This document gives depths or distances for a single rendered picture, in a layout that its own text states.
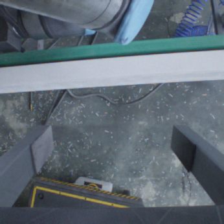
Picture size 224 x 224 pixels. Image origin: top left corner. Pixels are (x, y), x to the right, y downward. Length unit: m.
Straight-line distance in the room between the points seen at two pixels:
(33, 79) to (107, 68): 0.17
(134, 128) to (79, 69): 0.96
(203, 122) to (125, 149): 0.64
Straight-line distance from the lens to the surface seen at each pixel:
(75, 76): 0.37
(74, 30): 0.42
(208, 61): 0.40
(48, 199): 1.13
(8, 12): 0.44
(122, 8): 0.22
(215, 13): 1.43
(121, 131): 1.26
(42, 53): 0.51
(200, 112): 1.39
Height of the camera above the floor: 1.26
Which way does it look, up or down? 81 degrees down
